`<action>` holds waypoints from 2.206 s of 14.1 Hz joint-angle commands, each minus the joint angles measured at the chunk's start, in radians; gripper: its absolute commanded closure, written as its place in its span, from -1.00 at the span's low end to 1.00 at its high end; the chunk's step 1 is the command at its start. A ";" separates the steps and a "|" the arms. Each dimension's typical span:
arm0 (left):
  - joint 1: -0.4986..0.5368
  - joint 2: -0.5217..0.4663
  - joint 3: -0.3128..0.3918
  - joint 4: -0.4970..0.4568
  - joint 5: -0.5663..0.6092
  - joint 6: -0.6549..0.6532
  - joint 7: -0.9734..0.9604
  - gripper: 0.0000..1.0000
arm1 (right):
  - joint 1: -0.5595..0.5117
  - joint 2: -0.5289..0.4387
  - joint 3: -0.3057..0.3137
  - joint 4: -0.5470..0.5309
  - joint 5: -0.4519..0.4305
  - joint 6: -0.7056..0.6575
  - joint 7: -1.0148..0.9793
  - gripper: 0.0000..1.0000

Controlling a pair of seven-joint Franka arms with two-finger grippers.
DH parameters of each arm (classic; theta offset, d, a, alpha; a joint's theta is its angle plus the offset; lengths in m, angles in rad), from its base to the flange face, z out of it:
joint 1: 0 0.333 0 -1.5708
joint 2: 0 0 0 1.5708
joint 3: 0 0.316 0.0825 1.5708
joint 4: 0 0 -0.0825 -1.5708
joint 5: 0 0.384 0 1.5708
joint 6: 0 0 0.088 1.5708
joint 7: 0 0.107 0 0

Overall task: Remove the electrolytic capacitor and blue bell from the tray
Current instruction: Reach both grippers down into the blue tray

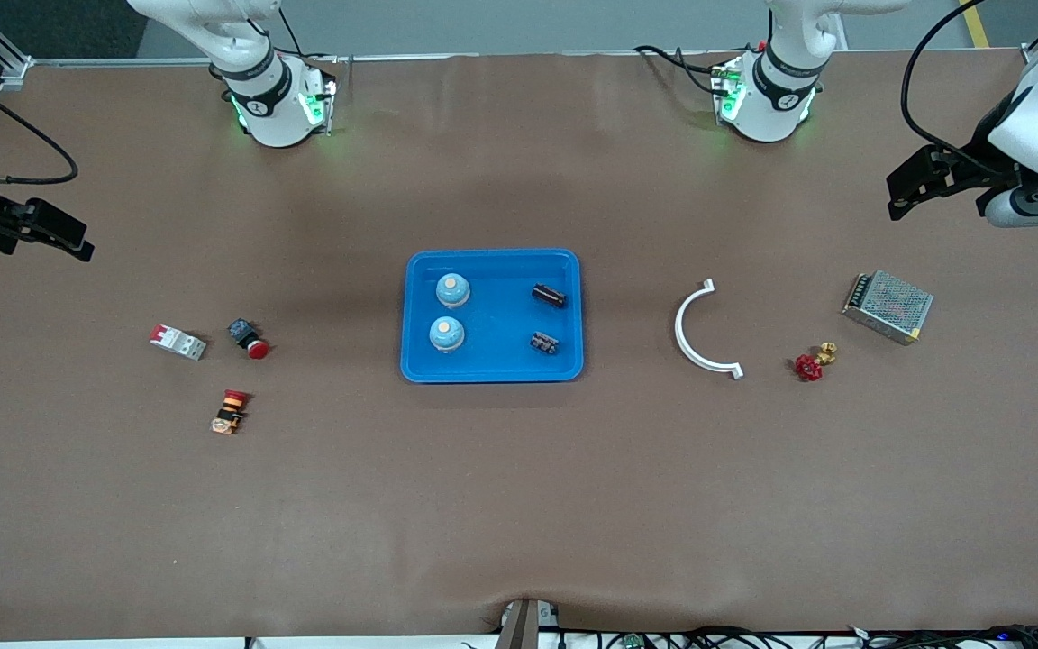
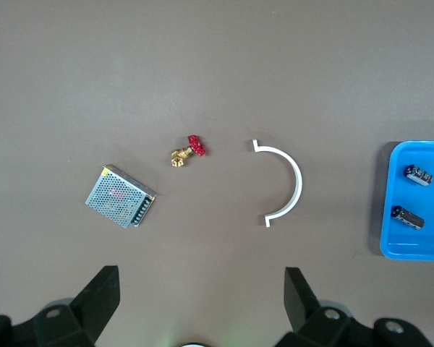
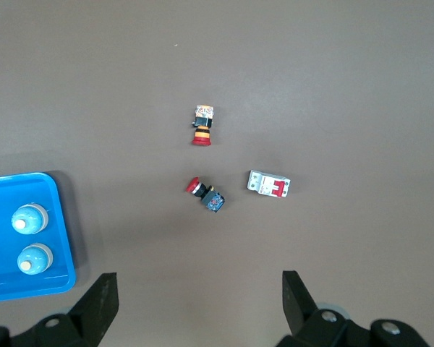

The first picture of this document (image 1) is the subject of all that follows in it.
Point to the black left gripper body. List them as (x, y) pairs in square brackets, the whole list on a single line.
[(977, 159)]

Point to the tall dark brown capacitor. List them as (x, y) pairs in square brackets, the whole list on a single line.
[(549, 295)]

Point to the blue round bell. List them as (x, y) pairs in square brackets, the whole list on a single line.
[(447, 334), (452, 290)]

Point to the short dark brown capacitor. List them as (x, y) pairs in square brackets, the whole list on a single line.
[(544, 342)]

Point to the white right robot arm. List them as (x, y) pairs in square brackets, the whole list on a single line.
[(271, 99)]

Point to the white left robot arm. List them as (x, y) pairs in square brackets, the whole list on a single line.
[(776, 99)]

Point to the metal mesh power supply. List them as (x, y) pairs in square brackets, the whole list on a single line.
[(888, 305)]

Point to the white red circuit breaker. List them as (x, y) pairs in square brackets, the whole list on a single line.
[(178, 342)]

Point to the brass valve with red handwheel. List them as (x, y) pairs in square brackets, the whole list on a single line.
[(809, 367)]

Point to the red mushroom emergency stop button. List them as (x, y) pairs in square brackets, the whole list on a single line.
[(257, 350)]

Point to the blue plastic tray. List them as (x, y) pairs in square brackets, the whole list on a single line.
[(496, 315)]

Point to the grey table edge clamp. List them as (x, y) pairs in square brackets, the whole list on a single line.
[(519, 626)]

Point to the red yellow push button switch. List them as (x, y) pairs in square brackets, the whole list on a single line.
[(231, 410)]

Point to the white curved plastic bracket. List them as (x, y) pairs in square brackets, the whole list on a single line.
[(678, 327)]

